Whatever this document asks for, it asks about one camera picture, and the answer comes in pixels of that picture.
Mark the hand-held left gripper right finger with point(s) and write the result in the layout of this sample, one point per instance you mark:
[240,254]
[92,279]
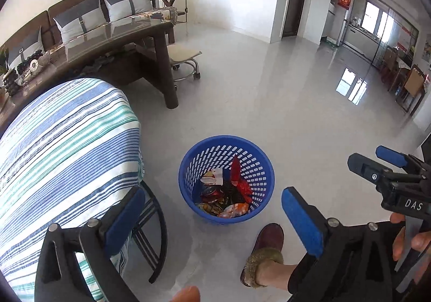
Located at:
[299,218]

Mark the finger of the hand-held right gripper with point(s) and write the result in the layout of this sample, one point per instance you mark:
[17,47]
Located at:
[390,154]
[367,169]

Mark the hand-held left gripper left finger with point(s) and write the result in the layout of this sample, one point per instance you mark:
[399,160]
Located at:
[130,214]

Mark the blue plastic basket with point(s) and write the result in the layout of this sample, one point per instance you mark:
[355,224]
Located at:
[259,167]

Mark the red plastic bag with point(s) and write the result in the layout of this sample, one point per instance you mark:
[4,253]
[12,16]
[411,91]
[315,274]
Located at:
[240,184]

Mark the black mesh bag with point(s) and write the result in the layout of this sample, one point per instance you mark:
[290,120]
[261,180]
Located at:
[232,192]

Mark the crushed red can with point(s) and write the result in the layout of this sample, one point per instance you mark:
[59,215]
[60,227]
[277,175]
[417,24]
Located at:
[211,195]

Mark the white red carton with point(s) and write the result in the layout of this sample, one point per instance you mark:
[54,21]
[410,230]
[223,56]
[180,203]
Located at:
[212,177]

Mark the person's right hand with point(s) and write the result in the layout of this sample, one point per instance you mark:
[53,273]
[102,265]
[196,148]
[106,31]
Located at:
[422,251]

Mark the person's left hand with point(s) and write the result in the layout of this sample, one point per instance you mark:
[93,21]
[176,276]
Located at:
[186,295]

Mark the brown furry slipper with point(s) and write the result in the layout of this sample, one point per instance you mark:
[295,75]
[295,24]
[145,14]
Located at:
[267,238]

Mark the person's leg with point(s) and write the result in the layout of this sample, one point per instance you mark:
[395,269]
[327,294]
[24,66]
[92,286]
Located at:
[274,273]

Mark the wooden chair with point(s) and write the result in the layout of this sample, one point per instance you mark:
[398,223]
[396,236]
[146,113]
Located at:
[414,86]

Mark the blue green striped tablecloth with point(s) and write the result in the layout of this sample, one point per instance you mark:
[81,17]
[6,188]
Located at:
[60,140]

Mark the kitchen counter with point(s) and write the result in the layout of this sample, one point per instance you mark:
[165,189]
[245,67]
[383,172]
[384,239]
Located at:
[362,41]

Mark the glass sliding door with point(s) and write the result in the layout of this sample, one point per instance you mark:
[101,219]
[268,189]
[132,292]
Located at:
[394,36]

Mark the white refrigerator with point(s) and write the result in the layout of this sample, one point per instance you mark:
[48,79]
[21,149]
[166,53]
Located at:
[336,24]

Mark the cream cushioned rolling stool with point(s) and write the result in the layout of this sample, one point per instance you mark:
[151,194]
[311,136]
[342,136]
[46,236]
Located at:
[183,51]

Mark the dark wooden coffee table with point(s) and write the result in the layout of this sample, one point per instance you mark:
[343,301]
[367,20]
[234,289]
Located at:
[111,39]

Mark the tea tray with teaware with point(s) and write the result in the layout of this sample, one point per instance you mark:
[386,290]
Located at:
[33,66]

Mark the grey white cushion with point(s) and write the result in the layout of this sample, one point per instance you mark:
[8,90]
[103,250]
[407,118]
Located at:
[128,2]
[80,19]
[27,46]

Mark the floral sofa throw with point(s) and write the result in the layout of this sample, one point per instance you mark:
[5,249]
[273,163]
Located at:
[151,14]

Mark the black metal table frame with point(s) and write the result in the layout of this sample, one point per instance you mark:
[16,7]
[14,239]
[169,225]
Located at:
[158,221]

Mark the red wall decoration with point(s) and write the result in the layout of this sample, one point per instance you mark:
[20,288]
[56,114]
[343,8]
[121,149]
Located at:
[345,0]

